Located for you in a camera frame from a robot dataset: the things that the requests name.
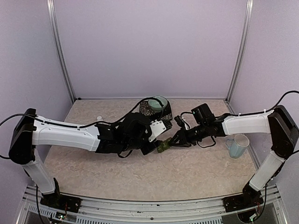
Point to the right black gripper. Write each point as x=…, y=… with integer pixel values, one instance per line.
x=184, y=141

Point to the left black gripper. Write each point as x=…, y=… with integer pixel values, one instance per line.
x=146, y=151

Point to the green three-compartment pill box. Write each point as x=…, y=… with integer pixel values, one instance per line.
x=163, y=146

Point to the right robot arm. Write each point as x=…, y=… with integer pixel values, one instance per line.
x=276, y=123

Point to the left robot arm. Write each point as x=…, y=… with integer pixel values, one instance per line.
x=134, y=132

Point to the black floral square plate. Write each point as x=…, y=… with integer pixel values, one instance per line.
x=145, y=109

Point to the celadon green bowl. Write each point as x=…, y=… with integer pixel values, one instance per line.
x=158, y=103

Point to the light blue mug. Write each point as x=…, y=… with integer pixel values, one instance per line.
x=237, y=145

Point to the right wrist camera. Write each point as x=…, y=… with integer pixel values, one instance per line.
x=181, y=122

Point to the front aluminium rail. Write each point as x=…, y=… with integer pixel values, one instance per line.
x=94, y=210

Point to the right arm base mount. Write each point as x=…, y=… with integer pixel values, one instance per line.
x=240, y=201

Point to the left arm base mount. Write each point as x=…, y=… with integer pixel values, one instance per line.
x=63, y=201

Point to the right aluminium frame post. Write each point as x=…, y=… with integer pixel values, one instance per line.
x=241, y=50

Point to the aluminium frame post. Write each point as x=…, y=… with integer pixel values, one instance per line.
x=241, y=50
x=59, y=49

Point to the left aluminium frame post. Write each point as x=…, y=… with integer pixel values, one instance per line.
x=59, y=49

